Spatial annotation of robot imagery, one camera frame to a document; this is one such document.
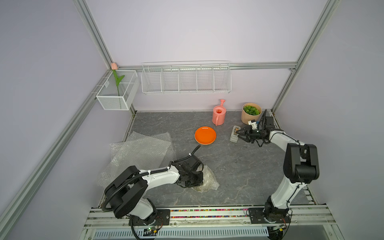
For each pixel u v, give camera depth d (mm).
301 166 502
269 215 673
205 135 1030
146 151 966
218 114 1048
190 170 680
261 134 807
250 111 1038
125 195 428
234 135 1019
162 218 733
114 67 894
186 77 1084
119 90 891
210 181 826
